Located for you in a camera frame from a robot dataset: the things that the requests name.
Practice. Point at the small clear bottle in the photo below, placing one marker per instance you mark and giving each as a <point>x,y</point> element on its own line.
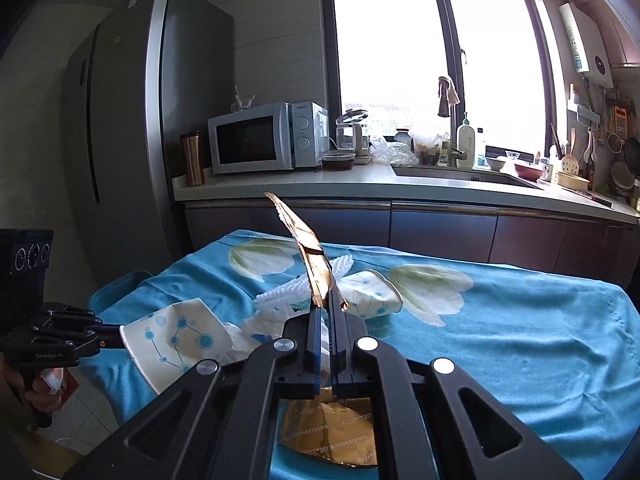
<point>480,152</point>

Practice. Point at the blue floral tablecloth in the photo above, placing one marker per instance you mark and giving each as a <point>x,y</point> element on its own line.
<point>500,350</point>

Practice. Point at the clear food container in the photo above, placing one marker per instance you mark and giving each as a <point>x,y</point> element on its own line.
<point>430,152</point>

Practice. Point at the kitchen window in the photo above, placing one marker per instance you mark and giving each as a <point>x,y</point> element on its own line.
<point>390,50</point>

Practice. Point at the white soap bottle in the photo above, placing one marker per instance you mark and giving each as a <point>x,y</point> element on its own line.
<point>465,145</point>

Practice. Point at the white foam fruit net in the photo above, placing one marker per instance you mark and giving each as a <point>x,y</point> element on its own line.
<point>280,294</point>

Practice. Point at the crumpled white tissue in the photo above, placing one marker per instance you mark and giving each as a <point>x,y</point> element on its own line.
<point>260,331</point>

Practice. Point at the dark lidded bowl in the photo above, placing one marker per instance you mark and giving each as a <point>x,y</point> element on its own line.
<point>338,161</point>

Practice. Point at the yellow bowl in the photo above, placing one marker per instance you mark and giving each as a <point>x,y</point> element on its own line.
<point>572,181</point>

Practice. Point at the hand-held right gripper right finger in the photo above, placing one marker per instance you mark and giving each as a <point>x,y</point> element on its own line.
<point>336,345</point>

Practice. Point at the black pan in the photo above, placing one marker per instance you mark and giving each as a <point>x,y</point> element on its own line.
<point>633,154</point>

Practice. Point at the grey refrigerator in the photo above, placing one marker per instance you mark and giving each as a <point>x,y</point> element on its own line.
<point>130,135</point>

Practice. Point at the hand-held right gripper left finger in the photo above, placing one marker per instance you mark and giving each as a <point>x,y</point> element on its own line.
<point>316,340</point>

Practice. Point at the white water heater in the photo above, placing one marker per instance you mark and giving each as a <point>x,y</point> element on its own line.
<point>587,45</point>

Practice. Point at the glass electric kettle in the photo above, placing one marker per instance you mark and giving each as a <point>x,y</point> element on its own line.
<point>352,132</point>

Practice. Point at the clear plastic bag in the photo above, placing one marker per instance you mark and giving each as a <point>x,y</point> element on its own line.
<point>392,152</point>

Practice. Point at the white ornament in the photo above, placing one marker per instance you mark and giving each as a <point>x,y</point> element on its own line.
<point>242,102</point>

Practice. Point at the kitchen sink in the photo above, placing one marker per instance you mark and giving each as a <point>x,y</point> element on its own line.
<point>450,172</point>

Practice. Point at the crushed blue dotted paper cup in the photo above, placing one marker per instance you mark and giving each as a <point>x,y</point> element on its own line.
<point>375,295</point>

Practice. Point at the brown kitchen cabinet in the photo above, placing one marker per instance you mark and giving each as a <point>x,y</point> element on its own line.
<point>440,232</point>

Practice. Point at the dark lidded jar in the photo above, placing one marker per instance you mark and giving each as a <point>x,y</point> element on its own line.
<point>403,136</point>

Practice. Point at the copper travel tumbler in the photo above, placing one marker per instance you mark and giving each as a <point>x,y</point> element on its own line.
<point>193,160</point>

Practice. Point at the metal kitchen faucet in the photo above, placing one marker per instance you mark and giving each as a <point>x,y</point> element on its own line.
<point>452,135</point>

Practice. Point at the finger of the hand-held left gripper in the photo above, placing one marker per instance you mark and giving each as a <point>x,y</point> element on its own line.
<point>107,336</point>

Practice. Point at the red bowl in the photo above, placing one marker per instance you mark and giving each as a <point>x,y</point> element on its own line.
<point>530,171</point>

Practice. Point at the blue plastic bin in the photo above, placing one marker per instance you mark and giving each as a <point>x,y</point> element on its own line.
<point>112,287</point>

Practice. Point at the gold foil wrapper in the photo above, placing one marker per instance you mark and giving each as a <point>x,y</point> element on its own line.
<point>312,260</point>

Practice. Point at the white microwave oven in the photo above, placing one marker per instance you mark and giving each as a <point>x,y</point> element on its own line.
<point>250,140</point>

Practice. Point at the person's left hand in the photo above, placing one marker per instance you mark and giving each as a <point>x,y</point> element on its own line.
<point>46,399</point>

